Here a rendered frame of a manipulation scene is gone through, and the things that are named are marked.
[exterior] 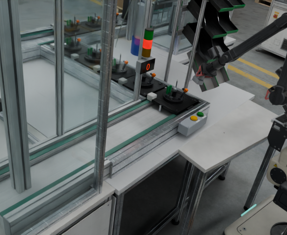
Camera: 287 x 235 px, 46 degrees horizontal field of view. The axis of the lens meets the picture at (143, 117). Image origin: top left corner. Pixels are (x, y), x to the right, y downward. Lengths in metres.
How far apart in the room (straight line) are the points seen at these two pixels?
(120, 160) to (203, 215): 1.31
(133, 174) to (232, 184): 1.59
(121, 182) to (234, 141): 0.79
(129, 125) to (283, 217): 1.31
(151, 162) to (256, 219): 1.01
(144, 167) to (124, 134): 0.23
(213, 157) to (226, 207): 1.06
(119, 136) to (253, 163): 1.92
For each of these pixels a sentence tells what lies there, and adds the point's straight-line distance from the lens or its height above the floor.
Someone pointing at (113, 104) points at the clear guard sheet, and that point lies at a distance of 1.92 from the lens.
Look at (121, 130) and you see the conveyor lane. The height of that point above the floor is 0.92.
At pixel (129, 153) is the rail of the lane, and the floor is 0.96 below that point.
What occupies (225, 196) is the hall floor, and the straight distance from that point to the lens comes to 2.99.
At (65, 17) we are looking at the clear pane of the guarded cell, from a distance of 1.02.
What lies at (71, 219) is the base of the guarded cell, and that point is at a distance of 1.46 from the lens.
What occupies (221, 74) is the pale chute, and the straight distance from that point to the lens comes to 2.46.
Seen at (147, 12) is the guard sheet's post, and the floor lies 1.50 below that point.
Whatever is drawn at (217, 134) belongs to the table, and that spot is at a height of 0.86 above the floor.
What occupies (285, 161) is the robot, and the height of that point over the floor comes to 0.84.
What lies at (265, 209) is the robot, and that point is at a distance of 2.60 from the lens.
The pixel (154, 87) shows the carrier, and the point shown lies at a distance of 2.23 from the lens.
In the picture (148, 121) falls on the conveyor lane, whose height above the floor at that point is 0.92.
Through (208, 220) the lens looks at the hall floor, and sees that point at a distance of 2.75.
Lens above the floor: 1.98
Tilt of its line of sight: 32 degrees down
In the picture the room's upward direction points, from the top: 8 degrees clockwise
